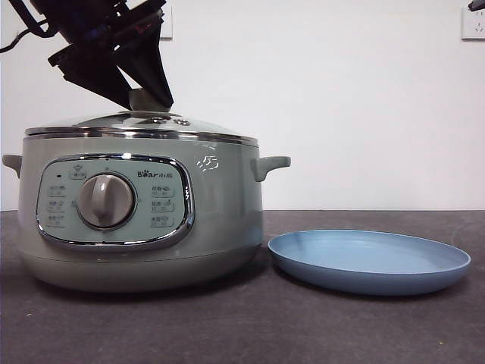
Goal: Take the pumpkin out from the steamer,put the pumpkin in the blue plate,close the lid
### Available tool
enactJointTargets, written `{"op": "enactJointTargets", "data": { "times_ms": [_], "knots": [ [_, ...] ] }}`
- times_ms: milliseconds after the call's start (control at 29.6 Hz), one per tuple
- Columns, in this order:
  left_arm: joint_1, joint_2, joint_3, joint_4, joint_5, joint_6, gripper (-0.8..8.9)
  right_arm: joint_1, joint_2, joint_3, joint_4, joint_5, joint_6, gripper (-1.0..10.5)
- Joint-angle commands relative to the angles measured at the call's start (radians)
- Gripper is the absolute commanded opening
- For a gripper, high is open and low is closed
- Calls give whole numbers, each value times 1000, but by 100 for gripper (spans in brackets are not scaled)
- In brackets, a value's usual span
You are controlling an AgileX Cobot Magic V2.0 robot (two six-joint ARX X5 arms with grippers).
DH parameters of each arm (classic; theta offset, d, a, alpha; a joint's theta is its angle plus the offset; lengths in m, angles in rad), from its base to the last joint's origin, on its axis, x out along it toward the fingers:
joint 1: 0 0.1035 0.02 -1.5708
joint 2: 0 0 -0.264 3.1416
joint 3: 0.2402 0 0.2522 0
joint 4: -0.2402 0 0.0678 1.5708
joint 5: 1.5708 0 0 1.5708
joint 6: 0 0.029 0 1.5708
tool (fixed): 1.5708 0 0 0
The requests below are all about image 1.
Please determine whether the glass steamer lid with knob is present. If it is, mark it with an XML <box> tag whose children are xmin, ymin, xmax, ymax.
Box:
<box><xmin>25</xmin><ymin>89</ymin><xmax>259</xmax><ymax>146</ymax></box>

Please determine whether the grey steamer dial knob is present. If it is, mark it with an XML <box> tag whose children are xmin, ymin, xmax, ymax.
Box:
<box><xmin>77</xmin><ymin>172</ymin><xmax>136</xmax><ymax>230</ymax></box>

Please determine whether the pale green electric steamer pot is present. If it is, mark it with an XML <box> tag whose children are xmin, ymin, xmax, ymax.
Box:
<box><xmin>2</xmin><ymin>133</ymin><xmax>292</xmax><ymax>293</ymax></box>

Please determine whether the blue round plate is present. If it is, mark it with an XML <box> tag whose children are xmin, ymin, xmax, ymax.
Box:
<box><xmin>267</xmin><ymin>228</ymin><xmax>472</xmax><ymax>297</ymax></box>

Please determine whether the white wall socket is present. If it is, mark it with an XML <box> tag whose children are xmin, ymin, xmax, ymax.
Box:
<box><xmin>461</xmin><ymin>6</ymin><xmax>485</xmax><ymax>42</ymax></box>
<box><xmin>160</xmin><ymin>5</ymin><xmax>174</xmax><ymax>41</ymax></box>

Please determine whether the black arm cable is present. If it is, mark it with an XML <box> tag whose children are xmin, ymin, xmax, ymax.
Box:
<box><xmin>0</xmin><ymin>22</ymin><xmax>50</xmax><ymax>54</ymax></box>

